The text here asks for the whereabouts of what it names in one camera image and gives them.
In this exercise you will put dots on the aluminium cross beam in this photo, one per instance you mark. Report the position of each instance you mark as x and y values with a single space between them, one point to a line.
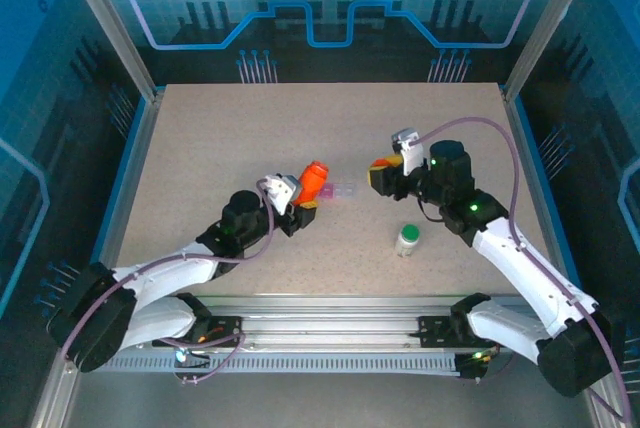
325 318

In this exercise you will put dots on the orange bottle cap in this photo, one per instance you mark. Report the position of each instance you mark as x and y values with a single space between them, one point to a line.
385 163

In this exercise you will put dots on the blue table edge strip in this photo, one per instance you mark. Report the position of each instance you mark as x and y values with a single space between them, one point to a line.
125 173
538 173

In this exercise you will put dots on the aluminium frame post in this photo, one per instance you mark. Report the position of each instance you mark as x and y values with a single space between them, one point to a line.
550 23
111 23

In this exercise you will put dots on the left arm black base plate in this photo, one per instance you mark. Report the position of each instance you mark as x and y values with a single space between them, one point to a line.
231 332

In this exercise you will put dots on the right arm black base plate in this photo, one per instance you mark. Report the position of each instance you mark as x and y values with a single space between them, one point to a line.
432 333

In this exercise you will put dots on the grey metal lower frame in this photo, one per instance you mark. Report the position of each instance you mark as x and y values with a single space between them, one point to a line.
325 403

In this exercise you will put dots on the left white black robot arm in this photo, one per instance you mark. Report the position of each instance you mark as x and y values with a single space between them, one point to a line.
160 270

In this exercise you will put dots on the orange pill bottle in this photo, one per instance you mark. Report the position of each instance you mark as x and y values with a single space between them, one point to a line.
312 183

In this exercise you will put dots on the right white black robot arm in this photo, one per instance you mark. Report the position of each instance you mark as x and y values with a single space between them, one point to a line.
525 268

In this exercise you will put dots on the white pill bottle green cap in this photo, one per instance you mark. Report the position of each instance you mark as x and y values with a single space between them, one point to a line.
407 243

